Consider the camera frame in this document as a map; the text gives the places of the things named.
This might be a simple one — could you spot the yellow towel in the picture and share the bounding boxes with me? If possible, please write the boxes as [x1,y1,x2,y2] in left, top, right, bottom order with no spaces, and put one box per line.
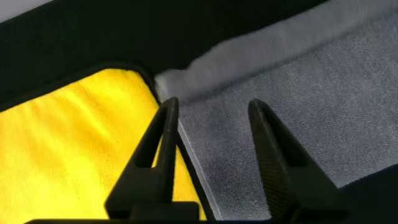
[0,68,208,224]

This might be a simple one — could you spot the grey towel with orange pattern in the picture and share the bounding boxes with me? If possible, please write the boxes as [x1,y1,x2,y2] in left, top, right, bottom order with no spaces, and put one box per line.
[154,0,398,221]

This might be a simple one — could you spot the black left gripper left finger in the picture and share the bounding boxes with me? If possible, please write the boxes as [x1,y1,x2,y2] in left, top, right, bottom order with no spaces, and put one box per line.
[104,96,180,219]

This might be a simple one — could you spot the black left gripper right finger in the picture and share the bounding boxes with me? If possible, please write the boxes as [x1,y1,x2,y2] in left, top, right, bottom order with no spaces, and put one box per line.
[248,98,349,222]

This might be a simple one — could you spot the black fabric table cover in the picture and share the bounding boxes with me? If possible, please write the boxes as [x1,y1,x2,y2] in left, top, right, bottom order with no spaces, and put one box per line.
[0,0,398,224]

